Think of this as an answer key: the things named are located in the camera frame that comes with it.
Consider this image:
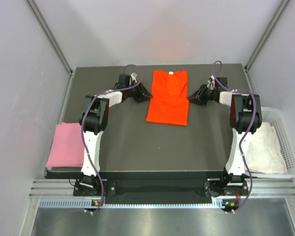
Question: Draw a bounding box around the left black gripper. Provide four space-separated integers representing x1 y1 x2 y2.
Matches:
126 80 153 102

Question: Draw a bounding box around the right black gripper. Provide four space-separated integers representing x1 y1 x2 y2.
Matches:
188 84 217 106

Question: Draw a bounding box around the orange t-shirt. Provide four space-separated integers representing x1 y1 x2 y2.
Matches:
146 70 190 126

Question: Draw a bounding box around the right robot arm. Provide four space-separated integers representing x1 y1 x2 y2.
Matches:
188 75 262 195

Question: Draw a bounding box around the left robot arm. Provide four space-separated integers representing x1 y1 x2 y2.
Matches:
75 73 153 195

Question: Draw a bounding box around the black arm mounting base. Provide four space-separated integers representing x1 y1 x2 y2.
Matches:
44 170 248 197

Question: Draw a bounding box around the white plastic basket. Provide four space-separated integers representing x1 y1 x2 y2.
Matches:
251 107 295 179

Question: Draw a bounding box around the white t-shirt in basket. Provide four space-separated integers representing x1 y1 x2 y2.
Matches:
245 122 287 174

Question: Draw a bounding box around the folded pink t-shirt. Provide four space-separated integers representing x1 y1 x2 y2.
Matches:
46 122 84 168

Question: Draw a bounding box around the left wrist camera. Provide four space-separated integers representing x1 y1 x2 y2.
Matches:
131 72 137 86

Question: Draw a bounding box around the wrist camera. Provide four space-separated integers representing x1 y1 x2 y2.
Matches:
208 75 215 85
131 72 137 86

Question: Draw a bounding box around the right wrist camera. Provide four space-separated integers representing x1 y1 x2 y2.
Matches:
208 75 215 85

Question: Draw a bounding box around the slotted cable duct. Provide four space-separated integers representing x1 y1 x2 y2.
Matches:
39 198 225 209

